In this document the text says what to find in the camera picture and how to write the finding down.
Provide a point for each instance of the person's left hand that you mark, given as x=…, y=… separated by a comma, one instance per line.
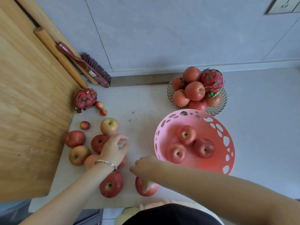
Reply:
x=111, y=151

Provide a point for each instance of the person's right hand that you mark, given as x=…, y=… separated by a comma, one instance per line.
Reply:
x=147, y=167

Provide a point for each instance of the person's right thumb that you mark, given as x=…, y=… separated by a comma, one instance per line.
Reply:
x=147, y=186

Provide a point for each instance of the person's left thumb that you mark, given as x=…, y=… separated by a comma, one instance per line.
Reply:
x=124, y=147

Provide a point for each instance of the person's right forearm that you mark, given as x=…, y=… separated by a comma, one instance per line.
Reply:
x=222, y=194

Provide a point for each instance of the person's left forearm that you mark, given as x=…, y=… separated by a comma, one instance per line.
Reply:
x=70, y=196

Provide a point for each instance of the yellow red apple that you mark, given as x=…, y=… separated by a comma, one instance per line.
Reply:
x=109, y=126
x=78, y=155

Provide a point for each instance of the dark red apple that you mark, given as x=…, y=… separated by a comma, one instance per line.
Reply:
x=75, y=138
x=98, y=143

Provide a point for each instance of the pale orange apple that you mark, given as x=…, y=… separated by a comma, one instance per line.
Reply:
x=90, y=161

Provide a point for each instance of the person's black top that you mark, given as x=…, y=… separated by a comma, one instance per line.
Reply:
x=171, y=215

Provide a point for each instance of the small red plum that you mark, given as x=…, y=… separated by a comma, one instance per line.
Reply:
x=84, y=125
x=99, y=105
x=103, y=112

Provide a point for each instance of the pink plastic fruit bowl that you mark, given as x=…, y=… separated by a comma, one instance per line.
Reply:
x=168, y=128

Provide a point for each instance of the pink dragon fruit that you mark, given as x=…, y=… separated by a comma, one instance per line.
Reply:
x=212, y=80
x=85, y=99

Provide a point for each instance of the grey cabinet front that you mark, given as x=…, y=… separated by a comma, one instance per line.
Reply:
x=88, y=216

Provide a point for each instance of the metal trim strip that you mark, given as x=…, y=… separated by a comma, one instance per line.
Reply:
x=140, y=80

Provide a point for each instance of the pile of red apples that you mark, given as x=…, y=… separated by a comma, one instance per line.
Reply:
x=194, y=91

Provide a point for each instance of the large wooden cutting board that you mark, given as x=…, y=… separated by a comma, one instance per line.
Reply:
x=30, y=103

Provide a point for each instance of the short wooden rolling pin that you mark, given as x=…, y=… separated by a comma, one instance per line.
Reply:
x=58, y=56

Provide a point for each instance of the long wooden rolling pin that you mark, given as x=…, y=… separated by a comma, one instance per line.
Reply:
x=42, y=21

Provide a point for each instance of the wall power outlet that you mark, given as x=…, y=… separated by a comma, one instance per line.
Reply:
x=284, y=5

